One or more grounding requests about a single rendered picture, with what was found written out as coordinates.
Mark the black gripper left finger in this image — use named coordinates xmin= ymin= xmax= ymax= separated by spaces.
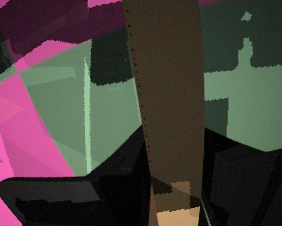
xmin=0 ymin=124 xmax=152 ymax=226

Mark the long wooden rail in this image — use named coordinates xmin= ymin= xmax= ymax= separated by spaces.
xmin=122 ymin=0 xmax=205 ymax=226

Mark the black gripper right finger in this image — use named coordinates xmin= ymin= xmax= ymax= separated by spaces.
xmin=201 ymin=128 xmax=282 ymax=226

